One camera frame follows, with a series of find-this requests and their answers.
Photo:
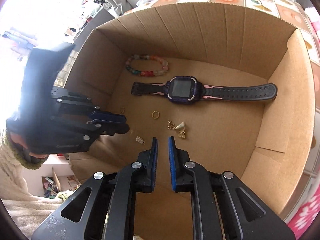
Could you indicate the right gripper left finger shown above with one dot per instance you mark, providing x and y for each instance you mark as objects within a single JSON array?
[{"x": 104, "y": 206}]

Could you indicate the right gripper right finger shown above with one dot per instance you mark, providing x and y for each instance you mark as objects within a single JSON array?
[{"x": 223, "y": 207}]

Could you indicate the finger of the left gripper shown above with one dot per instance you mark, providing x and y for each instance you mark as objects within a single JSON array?
[
  {"x": 109, "y": 127},
  {"x": 107, "y": 116}
]

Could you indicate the gold butterfly charm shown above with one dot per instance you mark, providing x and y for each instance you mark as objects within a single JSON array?
[{"x": 181, "y": 134}]

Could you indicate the silver rectangular charm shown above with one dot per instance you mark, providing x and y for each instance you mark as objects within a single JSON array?
[
  {"x": 140, "y": 140},
  {"x": 180, "y": 126}
]

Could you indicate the purple kids smartwatch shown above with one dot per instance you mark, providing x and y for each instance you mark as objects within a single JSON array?
[{"x": 188, "y": 90}]

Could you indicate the person left hand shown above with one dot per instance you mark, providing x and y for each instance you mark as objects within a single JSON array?
[{"x": 17, "y": 139}]

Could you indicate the green fleece cuff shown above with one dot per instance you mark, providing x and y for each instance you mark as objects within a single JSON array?
[{"x": 21, "y": 154}]

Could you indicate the gold clover charm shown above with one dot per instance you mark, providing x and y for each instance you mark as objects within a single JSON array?
[{"x": 171, "y": 125}]

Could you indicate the white fleece robe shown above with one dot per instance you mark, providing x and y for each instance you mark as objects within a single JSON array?
[{"x": 26, "y": 210}]

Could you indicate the pink floral blanket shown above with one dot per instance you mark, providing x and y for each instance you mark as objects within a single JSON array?
[{"x": 308, "y": 206}]

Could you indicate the dark grey cabinet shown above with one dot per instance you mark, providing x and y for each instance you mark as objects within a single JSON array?
[{"x": 100, "y": 18}]

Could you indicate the brown cardboard box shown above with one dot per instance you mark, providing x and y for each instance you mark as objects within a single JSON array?
[{"x": 105, "y": 70}]

